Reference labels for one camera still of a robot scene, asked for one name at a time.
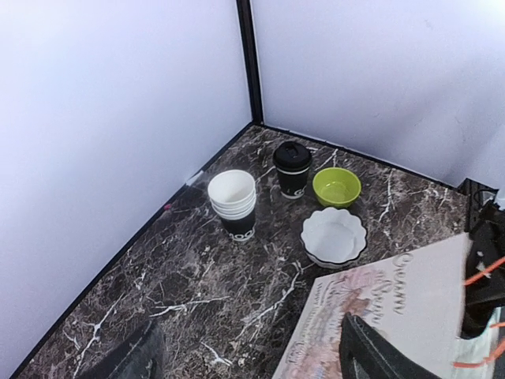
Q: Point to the green bowl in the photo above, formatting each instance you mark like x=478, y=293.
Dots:
x=336, y=187

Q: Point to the white tape piece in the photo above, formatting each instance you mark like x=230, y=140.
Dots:
x=194, y=178

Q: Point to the right black frame post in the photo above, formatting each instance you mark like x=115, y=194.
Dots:
x=245, y=18

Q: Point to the stack of paper coffee cups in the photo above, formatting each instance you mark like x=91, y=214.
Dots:
x=232, y=195

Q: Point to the white paper gift bag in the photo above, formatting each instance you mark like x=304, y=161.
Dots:
x=414, y=300

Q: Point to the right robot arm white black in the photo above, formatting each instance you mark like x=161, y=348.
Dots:
x=484, y=277

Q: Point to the black paper coffee cup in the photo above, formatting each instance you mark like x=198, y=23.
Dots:
x=292, y=162

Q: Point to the white scalloped dish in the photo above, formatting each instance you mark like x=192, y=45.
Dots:
x=333, y=237

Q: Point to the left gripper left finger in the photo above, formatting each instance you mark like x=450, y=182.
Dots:
x=141, y=355

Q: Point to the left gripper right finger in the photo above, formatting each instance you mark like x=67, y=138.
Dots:
x=364, y=353

